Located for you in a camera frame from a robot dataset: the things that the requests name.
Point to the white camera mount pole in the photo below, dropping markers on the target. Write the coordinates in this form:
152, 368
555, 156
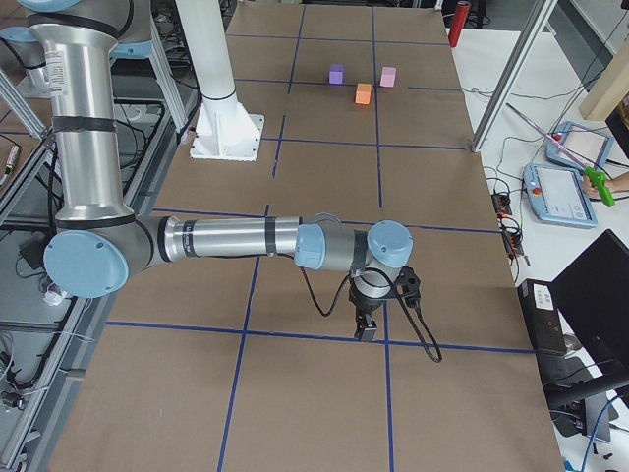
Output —
205, 36

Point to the right black usb hub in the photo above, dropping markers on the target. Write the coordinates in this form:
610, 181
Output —
501, 203

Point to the grey aluminium frame post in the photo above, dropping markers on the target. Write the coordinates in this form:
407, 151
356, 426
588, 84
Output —
533, 27

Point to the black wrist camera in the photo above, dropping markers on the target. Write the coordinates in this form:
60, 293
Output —
409, 287

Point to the person's hand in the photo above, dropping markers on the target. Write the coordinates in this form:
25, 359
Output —
592, 191

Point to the red bottle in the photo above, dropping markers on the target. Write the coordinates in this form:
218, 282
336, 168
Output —
458, 22

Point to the black box with label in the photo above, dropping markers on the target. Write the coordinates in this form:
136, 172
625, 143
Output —
541, 317

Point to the left black usb hub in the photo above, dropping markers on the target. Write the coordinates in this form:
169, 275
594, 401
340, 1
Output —
512, 241

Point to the purple foam cube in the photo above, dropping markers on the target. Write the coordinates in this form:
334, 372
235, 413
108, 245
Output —
336, 74

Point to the orange foam cube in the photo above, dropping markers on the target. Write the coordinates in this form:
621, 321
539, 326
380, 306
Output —
363, 94

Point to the green handled grabber tool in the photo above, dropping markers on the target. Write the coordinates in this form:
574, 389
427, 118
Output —
595, 173

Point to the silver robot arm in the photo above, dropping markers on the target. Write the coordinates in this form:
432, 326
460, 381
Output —
100, 241

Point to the blue teach pendant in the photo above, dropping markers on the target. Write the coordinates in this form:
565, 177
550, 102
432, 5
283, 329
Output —
591, 147
556, 197

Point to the black usb hub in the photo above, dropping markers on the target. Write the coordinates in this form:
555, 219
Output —
501, 203
512, 241

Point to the far blue teach pendant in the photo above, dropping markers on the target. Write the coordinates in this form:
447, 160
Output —
591, 147

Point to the brown paper table cover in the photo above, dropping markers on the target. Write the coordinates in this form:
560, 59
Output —
250, 365

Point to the black monitor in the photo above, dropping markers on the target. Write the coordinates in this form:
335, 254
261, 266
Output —
592, 296

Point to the near blue teach pendant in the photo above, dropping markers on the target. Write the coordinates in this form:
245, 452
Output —
556, 197

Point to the pink foam cube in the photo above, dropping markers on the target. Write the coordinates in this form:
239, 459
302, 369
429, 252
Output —
387, 77

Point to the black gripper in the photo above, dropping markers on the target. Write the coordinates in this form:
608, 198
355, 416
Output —
364, 305

